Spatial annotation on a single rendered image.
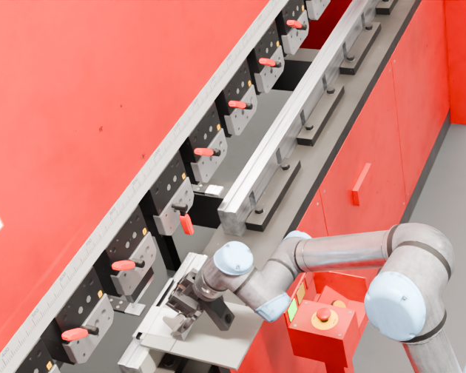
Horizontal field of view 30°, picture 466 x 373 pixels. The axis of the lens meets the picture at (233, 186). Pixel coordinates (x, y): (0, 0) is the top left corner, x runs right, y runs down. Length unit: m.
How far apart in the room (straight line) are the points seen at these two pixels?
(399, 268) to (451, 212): 2.18
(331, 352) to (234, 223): 0.45
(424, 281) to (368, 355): 1.70
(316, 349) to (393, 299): 0.85
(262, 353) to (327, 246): 0.71
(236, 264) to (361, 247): 0.27
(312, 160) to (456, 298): 0.98
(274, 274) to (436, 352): 0.41
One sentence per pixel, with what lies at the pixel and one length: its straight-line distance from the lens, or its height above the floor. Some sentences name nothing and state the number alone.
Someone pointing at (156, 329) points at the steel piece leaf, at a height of 1.00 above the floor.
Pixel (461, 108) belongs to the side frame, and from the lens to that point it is 4.20.
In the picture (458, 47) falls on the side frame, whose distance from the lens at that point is 4.02.
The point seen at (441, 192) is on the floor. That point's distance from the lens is 3.90.
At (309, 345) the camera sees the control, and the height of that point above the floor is 0.72.
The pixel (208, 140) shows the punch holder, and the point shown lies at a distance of 2.25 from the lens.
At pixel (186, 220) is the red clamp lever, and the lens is 2.13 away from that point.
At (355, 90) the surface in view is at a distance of 3.02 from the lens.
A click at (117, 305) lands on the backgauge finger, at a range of 2.28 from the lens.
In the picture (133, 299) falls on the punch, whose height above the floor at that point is 1.11.
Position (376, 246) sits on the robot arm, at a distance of 1.79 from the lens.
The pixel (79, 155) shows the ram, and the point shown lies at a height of 1.58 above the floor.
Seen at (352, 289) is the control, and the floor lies 0.76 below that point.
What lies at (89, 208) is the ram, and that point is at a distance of 1.85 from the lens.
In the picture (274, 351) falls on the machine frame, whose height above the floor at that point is 0.59.
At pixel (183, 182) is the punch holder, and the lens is 2.17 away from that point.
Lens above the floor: 2.58
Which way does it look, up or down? 39 degrees down
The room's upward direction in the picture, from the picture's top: 15 degrees counter-clockwise
